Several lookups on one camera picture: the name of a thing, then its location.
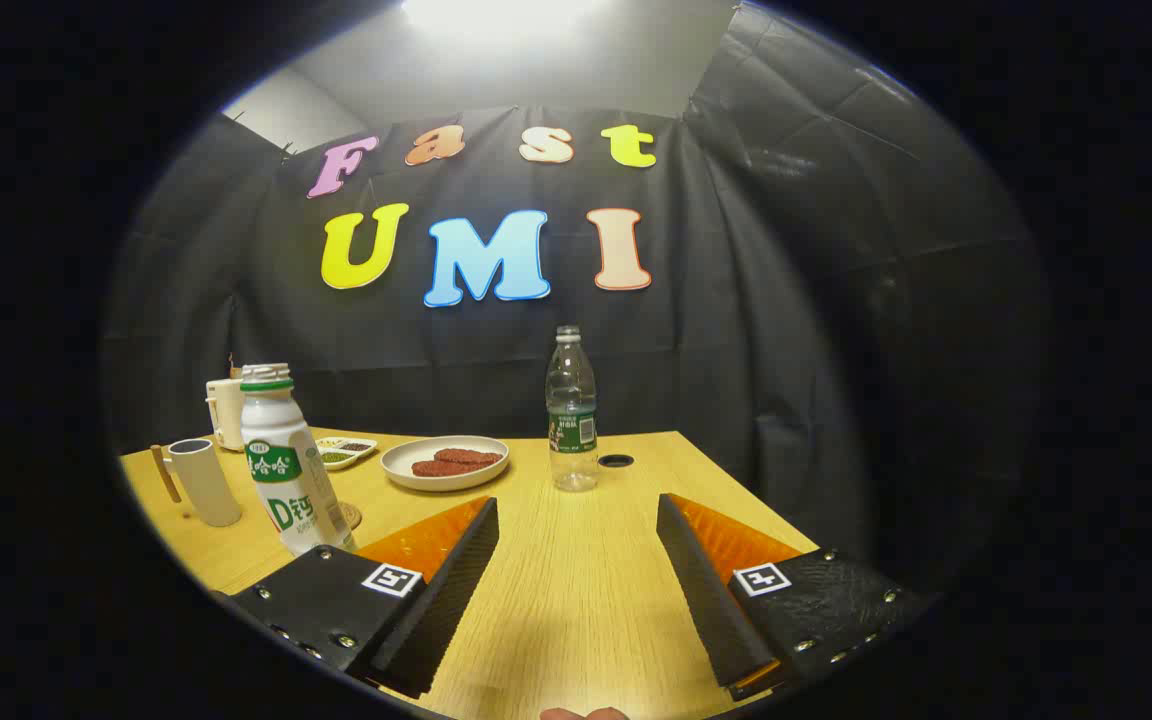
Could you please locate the white juice bottle green label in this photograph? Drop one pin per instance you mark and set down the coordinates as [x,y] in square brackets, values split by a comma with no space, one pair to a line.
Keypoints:
[281,470]

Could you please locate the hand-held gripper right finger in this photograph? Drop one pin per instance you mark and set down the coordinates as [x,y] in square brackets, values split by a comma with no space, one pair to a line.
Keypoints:
[706,600]

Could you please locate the red meat slice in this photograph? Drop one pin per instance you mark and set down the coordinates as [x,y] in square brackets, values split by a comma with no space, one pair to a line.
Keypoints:
[471,457]
[441,468]

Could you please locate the cream toaster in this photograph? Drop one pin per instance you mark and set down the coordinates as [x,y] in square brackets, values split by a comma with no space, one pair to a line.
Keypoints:
[226,412]

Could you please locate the wooden table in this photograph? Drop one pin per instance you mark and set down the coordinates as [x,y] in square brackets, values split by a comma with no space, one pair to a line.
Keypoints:
[576,560]

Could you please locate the clear plastic water bottle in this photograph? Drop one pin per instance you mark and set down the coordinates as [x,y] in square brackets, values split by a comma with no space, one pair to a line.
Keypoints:
[572,440]

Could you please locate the black backdrop cloth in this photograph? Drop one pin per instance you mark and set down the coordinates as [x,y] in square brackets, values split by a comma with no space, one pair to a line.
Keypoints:
[736,350]

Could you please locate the black table grommet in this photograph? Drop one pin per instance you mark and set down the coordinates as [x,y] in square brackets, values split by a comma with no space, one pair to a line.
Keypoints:
[616,461]

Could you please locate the round wooden coaster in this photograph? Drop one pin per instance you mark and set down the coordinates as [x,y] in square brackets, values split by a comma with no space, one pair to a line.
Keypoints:
[353,516]

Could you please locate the white round plate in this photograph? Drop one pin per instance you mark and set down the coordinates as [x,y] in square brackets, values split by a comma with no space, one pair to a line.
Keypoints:
[406,455]

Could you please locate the white divided bean dish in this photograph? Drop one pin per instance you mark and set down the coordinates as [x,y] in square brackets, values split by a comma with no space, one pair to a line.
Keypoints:
[344,452]

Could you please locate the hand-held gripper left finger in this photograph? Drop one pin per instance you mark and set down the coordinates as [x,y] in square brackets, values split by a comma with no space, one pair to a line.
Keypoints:
[436,600]

